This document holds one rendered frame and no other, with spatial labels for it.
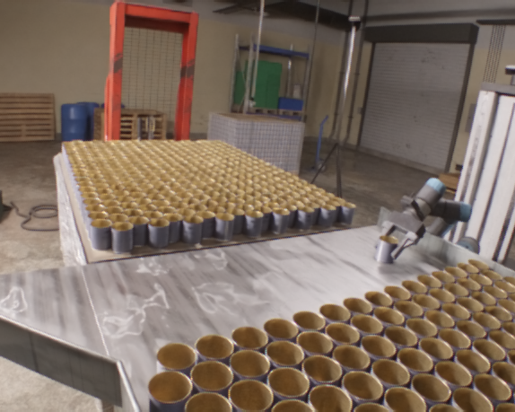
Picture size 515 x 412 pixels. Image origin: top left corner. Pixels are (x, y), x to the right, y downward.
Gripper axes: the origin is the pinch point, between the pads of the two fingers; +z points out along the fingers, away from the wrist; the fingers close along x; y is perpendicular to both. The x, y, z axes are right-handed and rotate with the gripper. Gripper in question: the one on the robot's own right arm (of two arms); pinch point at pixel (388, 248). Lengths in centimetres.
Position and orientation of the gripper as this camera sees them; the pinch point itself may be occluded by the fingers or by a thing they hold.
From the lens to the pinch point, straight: 135.6
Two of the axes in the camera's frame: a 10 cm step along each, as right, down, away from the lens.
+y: 5.4, 6.1, 5.8
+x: -4.9, -3.3, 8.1
